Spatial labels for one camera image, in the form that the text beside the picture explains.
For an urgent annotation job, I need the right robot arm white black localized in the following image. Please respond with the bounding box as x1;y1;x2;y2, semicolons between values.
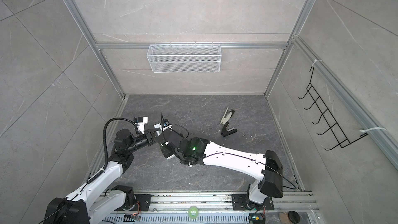
156;129;283;208

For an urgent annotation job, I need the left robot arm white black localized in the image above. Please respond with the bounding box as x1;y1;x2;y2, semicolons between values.
42;129;161;224

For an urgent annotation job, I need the black stapler base piece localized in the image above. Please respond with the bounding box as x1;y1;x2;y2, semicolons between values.
221;122;238;137

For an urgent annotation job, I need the green round sticker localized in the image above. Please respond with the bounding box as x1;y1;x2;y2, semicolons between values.
188;206;199;219

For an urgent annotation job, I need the green circuit board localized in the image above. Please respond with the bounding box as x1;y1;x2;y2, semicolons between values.
249;214;266;224

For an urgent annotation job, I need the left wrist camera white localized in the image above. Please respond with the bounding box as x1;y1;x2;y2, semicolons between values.
133;116;148;134

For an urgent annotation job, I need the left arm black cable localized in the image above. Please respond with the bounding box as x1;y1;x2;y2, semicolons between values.
102;117;136;172

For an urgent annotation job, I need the aluminium mounting rail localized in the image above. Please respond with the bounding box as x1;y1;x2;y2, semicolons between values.
111;191;319;214

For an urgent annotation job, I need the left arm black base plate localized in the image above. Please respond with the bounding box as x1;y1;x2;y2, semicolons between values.
122;194;152;211

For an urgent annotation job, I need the white wire mesh basket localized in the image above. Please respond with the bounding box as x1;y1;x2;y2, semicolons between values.
147;44;222;73

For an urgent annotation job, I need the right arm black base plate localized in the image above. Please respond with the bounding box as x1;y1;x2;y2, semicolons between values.
231;194;275;211

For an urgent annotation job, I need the black wire hook rack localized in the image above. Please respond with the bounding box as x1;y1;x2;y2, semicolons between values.
298;67;368;151

